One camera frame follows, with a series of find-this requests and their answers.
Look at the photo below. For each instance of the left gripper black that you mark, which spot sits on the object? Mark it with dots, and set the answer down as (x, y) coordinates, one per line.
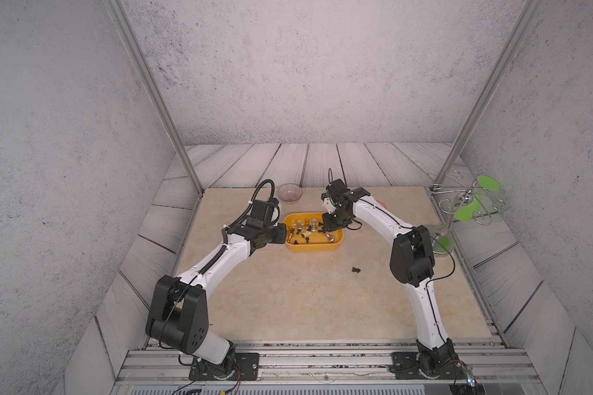
(282, 234)

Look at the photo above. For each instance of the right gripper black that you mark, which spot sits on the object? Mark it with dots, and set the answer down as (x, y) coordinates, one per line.
(329, 225)

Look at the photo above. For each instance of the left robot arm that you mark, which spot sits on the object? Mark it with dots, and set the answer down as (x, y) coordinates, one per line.
(179, 313)

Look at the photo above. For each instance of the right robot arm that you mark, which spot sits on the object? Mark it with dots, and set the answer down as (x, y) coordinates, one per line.
(412, 264)

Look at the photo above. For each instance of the yellow plastic storage box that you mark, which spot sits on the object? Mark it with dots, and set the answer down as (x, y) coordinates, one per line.
(318, 241)

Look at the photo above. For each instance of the striped glass bowl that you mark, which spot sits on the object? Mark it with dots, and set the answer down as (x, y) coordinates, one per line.
(290, 193)

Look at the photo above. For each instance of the metal cup tree stand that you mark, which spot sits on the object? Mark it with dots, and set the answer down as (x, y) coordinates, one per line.
(463, 197)

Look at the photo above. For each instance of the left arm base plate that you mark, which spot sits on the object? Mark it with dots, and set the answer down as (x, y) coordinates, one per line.
(236, 366)

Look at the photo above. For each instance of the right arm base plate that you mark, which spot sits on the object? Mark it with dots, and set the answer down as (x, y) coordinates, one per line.
(414, 366)

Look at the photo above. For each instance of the left aluminium frame post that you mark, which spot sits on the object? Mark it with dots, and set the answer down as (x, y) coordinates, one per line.
(122, 24)

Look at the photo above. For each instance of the aluminium frame post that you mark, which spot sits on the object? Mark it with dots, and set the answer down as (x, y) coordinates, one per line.
(503, 61)
(122, 24)

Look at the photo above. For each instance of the right aluminium frame post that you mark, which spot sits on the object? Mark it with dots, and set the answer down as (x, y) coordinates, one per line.
(503, 61)

